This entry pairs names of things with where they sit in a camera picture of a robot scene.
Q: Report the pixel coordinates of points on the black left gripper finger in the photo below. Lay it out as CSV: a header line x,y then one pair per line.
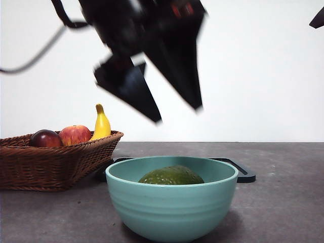
x,y
136,96
182,71

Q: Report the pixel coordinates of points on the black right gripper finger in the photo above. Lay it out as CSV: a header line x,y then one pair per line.
x,y
319,21

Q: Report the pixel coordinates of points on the green avocado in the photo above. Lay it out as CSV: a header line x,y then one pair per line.
x,y
172,176

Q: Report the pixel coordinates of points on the teal ribbed bowl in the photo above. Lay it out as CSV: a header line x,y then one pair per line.
x,y
172,210

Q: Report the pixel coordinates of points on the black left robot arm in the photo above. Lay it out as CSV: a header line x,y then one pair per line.
x,y
121,25

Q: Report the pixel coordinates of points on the yellow banana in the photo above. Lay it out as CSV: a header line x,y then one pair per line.
x,y
102,126

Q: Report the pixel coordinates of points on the red apple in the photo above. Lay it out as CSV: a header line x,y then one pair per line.
x,y
74,135

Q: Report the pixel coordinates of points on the dark purple plum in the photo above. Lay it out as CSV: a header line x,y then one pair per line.
x,y
46,140

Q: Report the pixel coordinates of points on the brown wicker basket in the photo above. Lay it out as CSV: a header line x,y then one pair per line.
x,y
50,167

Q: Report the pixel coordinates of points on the black rectangular tray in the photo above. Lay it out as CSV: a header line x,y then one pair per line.
x,y
246,177

